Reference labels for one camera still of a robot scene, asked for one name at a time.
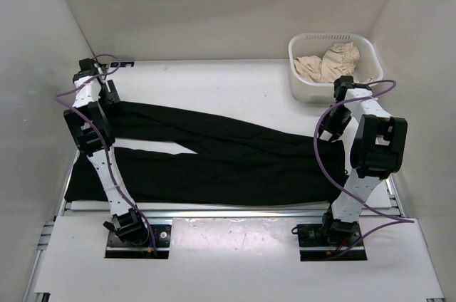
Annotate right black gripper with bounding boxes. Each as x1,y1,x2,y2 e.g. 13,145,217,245
316,104,352,142

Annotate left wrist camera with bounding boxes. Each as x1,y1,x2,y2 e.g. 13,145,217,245
73,58,103,83

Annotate white plastic basket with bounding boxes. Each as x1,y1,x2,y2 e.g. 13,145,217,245
287,33,384,103

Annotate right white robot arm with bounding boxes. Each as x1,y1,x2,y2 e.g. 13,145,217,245
313,76,408,245

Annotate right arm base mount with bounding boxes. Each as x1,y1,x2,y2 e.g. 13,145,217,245
291,224,368,262

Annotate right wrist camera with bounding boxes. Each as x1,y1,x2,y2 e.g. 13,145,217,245
333,75,372,103

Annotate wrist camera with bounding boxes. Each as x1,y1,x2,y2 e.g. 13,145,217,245
73,58,103,83
333,75,372,103

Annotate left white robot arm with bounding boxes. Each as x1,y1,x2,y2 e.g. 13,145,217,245
56,58,151,246

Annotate aluminium front rail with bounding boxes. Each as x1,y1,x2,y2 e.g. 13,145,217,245
145,209,326,219

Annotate beige garment in basket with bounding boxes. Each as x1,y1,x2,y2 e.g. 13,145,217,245
293,41,377,85

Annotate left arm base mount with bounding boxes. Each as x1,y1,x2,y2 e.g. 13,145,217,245
105,219,172,260

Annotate small dark label tag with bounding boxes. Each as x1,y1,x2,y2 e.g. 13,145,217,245
110,61,135,68

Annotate black trousers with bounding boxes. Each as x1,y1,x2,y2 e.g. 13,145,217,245
63,99,352,207

